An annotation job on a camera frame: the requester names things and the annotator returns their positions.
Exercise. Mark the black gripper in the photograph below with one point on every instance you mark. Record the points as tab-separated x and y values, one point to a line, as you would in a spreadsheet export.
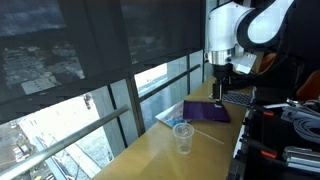
222	71

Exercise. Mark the thin clear straw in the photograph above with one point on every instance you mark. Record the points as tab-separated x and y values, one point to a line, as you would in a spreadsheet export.
210	137

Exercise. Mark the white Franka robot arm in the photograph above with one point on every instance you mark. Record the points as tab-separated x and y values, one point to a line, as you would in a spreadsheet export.
223	26

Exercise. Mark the clear plastic cup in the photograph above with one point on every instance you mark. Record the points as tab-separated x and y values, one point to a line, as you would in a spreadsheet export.
183	138

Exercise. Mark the black keyboard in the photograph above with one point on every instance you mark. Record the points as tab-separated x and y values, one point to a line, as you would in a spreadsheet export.
237	98

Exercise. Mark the black cloth bundle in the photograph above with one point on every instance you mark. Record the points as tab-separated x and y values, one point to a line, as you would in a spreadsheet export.
243	81

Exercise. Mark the purple folder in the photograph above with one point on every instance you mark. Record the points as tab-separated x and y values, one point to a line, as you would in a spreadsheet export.
205	111

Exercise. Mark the orange chair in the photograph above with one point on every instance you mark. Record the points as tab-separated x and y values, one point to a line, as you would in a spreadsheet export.
266	61
310	88

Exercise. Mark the blue printed magazine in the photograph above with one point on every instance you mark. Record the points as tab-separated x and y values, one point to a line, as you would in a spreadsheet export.
170	116

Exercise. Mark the dark roller blind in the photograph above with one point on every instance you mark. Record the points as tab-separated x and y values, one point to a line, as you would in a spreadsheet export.
160	30
50	50

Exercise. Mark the aluminium extrusion bar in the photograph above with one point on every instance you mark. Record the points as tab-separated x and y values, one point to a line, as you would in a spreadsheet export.
301	160

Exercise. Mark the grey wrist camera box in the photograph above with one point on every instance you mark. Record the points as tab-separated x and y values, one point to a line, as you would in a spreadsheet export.
245	62

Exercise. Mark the grey metal bracket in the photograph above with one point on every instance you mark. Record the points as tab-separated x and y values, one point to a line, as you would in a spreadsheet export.
293	111

